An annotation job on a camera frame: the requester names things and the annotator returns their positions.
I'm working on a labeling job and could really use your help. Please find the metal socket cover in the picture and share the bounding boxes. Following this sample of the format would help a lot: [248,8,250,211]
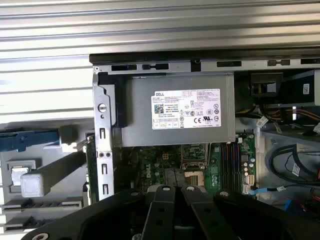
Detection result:
[180,144,208,169]

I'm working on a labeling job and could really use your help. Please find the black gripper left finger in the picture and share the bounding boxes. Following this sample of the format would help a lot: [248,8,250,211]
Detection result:
[14,184,177,240]

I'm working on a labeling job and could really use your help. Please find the grey parts rack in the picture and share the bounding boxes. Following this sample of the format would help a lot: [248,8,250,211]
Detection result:
[0,123,95,233]

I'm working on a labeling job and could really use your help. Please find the black data cable blue tab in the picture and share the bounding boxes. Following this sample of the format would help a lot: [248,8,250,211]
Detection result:
[249,184,320,196]

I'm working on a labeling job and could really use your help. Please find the black RAM slot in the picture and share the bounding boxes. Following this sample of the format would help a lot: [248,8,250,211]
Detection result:
[235,142,241,192]
[230,142,236,192]
[225,142,231,192]
[221,142,226,192]

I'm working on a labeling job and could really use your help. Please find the green motherboard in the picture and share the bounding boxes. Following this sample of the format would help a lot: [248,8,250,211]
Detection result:
[112,132,257,198]

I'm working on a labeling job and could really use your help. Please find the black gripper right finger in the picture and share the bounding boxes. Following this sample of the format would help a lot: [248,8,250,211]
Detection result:
[179,184,320,240]

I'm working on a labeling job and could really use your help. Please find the grey power supply unit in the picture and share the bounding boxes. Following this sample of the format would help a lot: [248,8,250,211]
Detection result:
[112,73,237,147]

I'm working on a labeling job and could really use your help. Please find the CPU socket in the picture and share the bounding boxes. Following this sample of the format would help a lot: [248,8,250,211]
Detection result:
[183,169,202,186]

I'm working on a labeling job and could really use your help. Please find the orange red drive wires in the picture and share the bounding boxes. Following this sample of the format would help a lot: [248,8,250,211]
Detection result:
[264,106,320,126]

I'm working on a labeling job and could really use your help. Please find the thick black cable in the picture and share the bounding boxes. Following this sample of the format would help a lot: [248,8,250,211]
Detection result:
[271,143,320,181]

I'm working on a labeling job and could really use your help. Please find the green graphics card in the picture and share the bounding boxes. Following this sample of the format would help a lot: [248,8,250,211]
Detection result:
[84,136,98,205]

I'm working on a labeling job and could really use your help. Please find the yellow power wire bundle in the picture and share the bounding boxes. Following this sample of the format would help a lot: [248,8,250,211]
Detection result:
[234,106,261,120]

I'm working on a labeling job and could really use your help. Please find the black PC case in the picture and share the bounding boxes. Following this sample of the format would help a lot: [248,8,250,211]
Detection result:
[88,51,320,221]

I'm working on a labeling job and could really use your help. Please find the hard disk in blue carrier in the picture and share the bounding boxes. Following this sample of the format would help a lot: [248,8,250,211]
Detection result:
[0,128,62,153]

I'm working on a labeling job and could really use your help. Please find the silver CPU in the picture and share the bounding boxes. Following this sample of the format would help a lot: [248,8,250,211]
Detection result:
[11,166,30,187]

